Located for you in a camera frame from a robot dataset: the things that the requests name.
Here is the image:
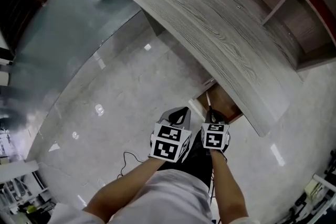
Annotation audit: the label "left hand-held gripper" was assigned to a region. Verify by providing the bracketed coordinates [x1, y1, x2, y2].
[149, 106, 193, 164]

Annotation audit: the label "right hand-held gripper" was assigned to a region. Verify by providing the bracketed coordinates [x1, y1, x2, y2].
[201, 110, 231, 154]

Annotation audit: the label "white marker pen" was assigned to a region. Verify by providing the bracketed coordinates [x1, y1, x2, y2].
[205, 91, 215, 114]

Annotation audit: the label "wooden drawer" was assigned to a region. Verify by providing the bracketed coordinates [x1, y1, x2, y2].
[188, 82, 244, 125]

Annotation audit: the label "person's left forearm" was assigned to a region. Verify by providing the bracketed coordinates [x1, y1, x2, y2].
[83, 156, 165, 224]

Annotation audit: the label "person's right forearm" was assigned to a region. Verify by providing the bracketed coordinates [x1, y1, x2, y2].
[209, 148, 249, 221]

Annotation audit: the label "grey wooden desk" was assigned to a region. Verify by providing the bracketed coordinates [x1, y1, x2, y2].
[113, 0, 305, 138]

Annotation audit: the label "person's dark trousers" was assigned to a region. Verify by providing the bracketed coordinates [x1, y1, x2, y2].
[156, 130, 214, 199]

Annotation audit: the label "person's white shirt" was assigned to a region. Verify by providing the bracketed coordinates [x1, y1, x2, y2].
[49, 168, 265, 224]

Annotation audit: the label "pale yellow box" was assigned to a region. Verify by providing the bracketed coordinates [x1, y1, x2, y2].
[303, 179, 324, 200]

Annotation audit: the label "black equipment pile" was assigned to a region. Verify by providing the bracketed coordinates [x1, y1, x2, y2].
[277, 149, 336, 224]

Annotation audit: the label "grey wooden shelf hutch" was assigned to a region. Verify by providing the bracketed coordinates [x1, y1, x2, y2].
[202, 0, 336, 72]

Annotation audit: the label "white metal shelf rack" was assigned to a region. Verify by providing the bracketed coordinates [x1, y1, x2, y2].
[0, 159, 58, 224]

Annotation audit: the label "dark wooden cabinet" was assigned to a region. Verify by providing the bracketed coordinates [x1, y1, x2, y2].
[0, 0, 51, 56]

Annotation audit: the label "black power adapter with cable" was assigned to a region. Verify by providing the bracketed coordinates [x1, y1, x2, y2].
[116, 151, 144, 179]

